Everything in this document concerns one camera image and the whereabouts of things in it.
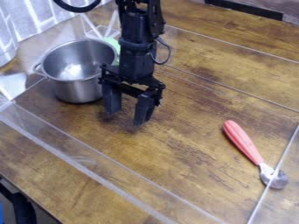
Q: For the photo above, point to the black bar at back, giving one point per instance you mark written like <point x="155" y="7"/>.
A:
<point x="245" y="8"/>

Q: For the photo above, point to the silver metal pot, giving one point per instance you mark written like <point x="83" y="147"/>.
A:
<point x="71" y="66"/>

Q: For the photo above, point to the red handled metal spoon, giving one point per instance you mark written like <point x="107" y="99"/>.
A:
<point x="272" y="178"/>

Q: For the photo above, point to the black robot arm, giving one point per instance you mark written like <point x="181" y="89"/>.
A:
<point x="141" y="22"/>

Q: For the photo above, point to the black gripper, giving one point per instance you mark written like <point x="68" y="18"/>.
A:
<point x="129" y="77"/>

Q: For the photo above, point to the clear acrylic enclosure wall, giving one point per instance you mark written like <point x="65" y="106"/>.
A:
<point x="96" y="170"/>

